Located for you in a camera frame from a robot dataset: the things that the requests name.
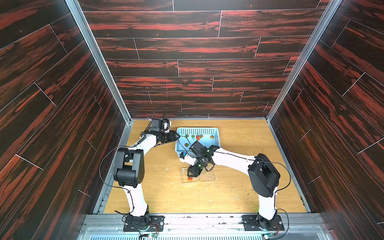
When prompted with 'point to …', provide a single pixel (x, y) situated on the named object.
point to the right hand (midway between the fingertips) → (192, 169)
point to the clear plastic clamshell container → (204, 175)
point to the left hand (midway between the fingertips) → (177, 136)
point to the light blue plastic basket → (207, 136)
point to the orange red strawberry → (212, 137)
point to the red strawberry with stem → (201, 136)
